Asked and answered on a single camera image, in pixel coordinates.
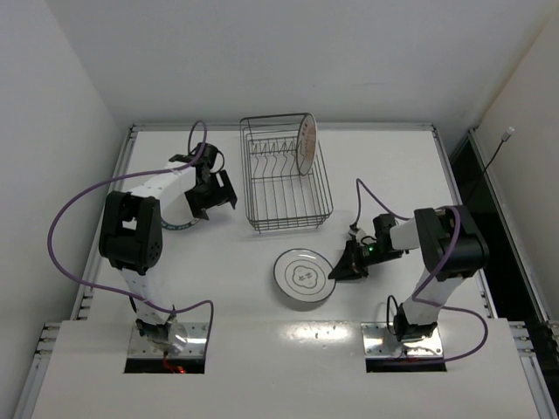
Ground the green rimmed white plate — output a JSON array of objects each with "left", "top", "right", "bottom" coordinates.
[{"left": 161, "top": 210, "right": 200, "bottom": 231}]

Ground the white plate with black rings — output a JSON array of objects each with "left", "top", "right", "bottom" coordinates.
[{"left": 273, "top": 248, "right": 336, "bottom": 305}]

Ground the orange patterned white plate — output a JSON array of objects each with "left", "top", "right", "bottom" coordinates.
[{"left": 295, "top": 113, "right": 317, "bottom": 175}]

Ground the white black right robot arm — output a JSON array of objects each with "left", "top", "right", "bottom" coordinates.
[{"left": 328, "top": 205, "right": 489, "bottom": 341}]

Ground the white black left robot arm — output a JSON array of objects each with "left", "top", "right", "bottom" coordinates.
[{"left": 99, "top": 143, "right": 238, "bottom": 354}]

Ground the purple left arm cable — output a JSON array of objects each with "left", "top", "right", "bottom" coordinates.
[{"left": 46, "top": 120, "right": 215, "bottom": 350}]

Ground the grey wire dish rack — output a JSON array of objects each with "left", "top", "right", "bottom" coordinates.
[{"left": 239, "top": 113, "right": 334, "bottom": 233}]

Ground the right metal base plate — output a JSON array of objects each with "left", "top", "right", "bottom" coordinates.
[{"left": 361, "top": 322, "right": 444, "bottom": 361}]

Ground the metal base plate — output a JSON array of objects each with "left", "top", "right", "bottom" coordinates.
[
  {"left": 361, "top": 322, "right": 444, "bottom": 361},
  {"left": 127, "top": 322, "right": 209, "bottom": 360}
]

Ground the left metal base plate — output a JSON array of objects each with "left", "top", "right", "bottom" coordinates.
[{"left": 127, "top": 322, "right": 209, "bottom": 360}]

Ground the black cable with white plug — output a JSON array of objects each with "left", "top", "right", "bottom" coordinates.
[{"left": 462, "top": 126, "right": 516, "bottom": 206}]

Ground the aluminium table frame rail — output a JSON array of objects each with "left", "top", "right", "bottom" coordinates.
[{"left": 32, "top": 121, "right": 553, "bottom": 418}]

